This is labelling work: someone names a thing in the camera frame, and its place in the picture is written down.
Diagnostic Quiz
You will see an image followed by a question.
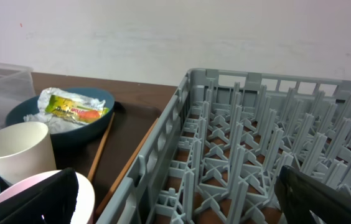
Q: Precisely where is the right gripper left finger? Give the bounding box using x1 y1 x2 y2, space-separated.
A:
0 168 79 223

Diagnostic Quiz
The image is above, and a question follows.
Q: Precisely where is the pink white bowl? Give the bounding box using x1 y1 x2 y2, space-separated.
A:
0 170 95 224

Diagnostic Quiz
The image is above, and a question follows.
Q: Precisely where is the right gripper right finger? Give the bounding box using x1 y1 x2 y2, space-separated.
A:
274 166 351 223

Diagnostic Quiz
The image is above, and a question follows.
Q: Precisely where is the dark brown serving tray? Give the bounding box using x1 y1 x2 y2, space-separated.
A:
0 101 162 218

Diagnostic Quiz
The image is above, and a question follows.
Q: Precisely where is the yellow green snack wrapper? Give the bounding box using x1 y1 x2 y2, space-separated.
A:
45 95 110 124

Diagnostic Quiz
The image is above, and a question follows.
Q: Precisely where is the white napkin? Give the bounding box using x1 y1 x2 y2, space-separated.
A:
23 87 91 134

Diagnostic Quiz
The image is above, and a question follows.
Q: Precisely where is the white paper cup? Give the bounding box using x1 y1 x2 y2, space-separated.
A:
0 121 57 185

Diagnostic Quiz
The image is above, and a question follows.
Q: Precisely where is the grey plastic dishwasher rack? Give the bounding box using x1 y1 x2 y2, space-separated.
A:
98 68 351 223

